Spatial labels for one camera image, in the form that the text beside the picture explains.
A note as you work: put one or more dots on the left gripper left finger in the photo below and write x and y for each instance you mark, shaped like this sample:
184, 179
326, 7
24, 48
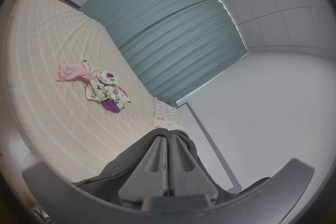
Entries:
149, 178

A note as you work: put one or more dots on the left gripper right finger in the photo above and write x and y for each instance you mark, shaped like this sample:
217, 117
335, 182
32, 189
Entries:
186, 178

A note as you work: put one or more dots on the black T-shirt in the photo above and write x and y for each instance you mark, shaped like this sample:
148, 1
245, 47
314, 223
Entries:
126, 165

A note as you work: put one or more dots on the bed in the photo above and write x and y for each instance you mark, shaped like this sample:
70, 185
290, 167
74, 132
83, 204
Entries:
52, 112

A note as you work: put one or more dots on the white printed pillow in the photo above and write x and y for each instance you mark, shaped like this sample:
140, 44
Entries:
165, 115

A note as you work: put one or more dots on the grey bedside table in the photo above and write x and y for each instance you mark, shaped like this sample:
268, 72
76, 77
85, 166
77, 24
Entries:
173, 102

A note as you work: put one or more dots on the purple garment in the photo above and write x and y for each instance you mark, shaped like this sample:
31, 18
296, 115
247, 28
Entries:
109, 106

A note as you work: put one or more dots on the white printed pyjama top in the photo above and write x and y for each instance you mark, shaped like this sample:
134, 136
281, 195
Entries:
105, 86

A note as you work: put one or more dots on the pink garment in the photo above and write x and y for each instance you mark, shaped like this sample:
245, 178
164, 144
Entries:
69, 73

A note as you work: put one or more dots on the blue-green curtain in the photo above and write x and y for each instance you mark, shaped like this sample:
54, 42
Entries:
170, 34

